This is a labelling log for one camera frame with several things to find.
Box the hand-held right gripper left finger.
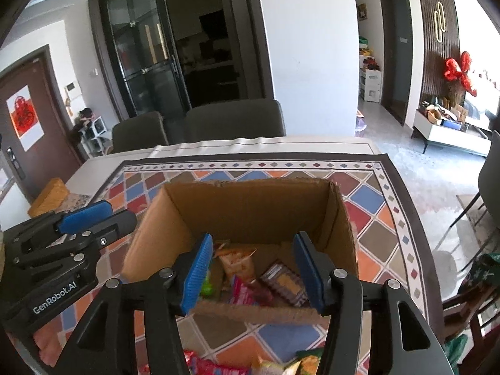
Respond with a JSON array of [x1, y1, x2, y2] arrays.
[[58, 233, 214, 375]]

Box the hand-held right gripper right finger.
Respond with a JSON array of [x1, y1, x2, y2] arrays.
[[293, 232, 456, 375]]

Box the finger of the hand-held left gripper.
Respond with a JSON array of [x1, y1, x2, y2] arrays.
[[4, 200, 113, 243], [13, 210, 138, 268]]

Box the green lollipop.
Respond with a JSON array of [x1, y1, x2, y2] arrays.
[[199, 269, 219, 298]]

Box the small purple snack packet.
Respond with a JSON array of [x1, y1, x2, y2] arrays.
[[260, 260, 309, 307]]

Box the cream cracker packet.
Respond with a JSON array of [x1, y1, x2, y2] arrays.
[[216, 242, 258, 282]]

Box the large pink snack bag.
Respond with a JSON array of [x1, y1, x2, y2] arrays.
[[227, 275, 274, 306]]

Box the brown cardboard box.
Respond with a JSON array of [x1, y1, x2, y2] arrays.
[[122, 177, 359, 326]]

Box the patterned placemat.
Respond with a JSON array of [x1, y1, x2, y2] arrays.
[[58, 193, 92, 213]]

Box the golden wicker tissue box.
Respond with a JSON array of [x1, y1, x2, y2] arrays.
[[28, 177, 71, 217]]

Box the checked colourful tablecloth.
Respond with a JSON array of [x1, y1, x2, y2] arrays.
[[33, 149, 446, 375]]

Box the dark green snack packet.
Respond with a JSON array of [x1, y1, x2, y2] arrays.
[[295, 347, 325, 375]]

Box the white shelf rack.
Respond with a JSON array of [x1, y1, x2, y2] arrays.
[[78, 116, 108, 157]]

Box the black door lock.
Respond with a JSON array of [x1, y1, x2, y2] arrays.
[[6, 147, 26, 180]]

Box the small red snack packet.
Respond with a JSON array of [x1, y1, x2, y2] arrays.
[[182, 349, 254, 375]]

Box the brown entrance door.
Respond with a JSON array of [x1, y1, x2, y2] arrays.
[[0, 45, 84, 204]]

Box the grey dining chair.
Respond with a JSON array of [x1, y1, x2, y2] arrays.
[[184, 99, 287, 141], [111, 110, 169, 153]]

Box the dark plush toy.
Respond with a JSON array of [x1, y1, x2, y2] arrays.
[[70, 107, 94, 141]]

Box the beige snack packet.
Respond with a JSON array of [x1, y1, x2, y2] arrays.
[[254, 355, 301, 375]]

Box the red and white door poster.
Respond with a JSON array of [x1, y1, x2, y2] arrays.
[[6, 85, 43, 152]]

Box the brown wooden chair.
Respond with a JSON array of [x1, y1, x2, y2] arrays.
[[441, 277, 500, 360]]

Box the green cloth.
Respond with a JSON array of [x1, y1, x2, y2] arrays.
[[467, 253, 500, 292]]

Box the black sliding glass door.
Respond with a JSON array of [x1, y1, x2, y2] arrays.
[[88, 0, 274, 120]]

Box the white low cabinet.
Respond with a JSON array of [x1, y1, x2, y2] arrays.
[[410, 107, 493, 157]]

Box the white storage boxes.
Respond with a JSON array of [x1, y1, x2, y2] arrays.
[[359, 68, 383, 103]]

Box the dark upholstered chair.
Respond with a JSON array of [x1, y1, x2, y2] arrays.
[[449, 130, 500, 227]]

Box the dark interior door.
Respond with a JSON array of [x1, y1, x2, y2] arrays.
[[380, 0, 414, 126]]

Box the red bow decoration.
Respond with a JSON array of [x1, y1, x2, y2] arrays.
[[444, 52, 478, 96]]

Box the gold wall ornament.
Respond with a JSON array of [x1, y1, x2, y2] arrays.
[[433, 2, 446, 42]]

